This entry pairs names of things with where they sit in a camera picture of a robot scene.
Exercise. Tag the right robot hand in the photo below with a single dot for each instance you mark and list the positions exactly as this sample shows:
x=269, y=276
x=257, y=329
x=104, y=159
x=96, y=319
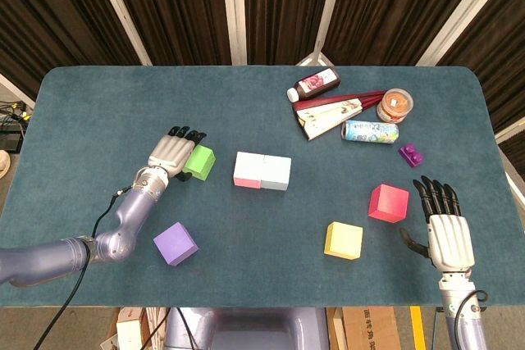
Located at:
x=449, y=239

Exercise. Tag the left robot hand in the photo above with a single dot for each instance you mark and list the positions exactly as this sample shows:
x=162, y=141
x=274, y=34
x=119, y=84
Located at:
x=170, y=151

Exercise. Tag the green foam cube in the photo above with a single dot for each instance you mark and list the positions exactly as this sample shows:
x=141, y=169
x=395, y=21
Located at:
x=201, y=161

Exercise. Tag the red foam cube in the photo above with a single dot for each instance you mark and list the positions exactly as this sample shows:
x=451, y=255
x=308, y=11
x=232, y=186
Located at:
x=387, y=202

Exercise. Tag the light blue foam cube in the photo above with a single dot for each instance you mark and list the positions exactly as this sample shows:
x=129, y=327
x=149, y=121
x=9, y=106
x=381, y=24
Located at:
x=275, y=171

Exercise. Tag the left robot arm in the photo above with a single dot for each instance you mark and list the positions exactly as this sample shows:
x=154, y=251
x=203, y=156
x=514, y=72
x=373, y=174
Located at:
x=41, y=260

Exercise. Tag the pink foam cube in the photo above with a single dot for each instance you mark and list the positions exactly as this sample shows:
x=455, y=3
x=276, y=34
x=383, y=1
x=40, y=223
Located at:
x=248, y=167

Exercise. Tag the purple toy brick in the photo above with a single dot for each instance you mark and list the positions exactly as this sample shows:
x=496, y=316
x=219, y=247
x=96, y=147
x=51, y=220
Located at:
x=411, y=156

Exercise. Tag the purple foam cube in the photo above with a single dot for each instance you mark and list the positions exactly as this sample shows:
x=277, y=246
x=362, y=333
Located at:
x=174, y=243

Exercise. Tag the yellow foam cube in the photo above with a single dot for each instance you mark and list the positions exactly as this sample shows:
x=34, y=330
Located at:
x=342, y=239

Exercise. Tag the brown printed cardboard box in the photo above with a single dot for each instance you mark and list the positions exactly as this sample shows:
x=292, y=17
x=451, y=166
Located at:
x=371, y=329

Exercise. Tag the teal table cloth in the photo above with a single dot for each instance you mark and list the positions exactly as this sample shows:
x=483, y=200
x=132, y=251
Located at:
x=262, y=243

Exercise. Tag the printed light blue drink can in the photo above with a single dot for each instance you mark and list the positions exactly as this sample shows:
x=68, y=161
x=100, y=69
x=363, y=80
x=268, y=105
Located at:
x=369, y=132

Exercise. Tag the clear jar orange contents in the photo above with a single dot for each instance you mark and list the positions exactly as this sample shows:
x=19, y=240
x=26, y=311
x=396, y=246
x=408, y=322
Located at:
x=394, y=105

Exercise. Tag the dark brown pleated curtain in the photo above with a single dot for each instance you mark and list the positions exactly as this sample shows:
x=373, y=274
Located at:
x=184, y=5

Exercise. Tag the dark red folding fan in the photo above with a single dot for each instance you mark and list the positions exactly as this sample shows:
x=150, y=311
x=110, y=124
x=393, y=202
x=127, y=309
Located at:
x=324, y=116

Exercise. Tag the black floor device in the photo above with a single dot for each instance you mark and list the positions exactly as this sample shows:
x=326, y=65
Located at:
x=10, y=142

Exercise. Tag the dark juice bottle white cap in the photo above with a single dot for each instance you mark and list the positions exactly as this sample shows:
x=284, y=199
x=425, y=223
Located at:
x=316, y=83

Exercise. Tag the white cardboard box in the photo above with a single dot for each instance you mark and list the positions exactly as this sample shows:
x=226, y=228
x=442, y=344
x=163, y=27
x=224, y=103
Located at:
x=129, y=333

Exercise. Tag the lavender robot torso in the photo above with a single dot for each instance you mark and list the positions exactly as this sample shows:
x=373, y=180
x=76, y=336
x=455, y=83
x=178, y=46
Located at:
x=246, y=329

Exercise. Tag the white frame post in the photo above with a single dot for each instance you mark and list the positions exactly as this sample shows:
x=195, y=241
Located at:
x=326, y=10
x=234, y=10
x=459, y=18
x=14, y=89
x=510, y=134
x=119, y=10

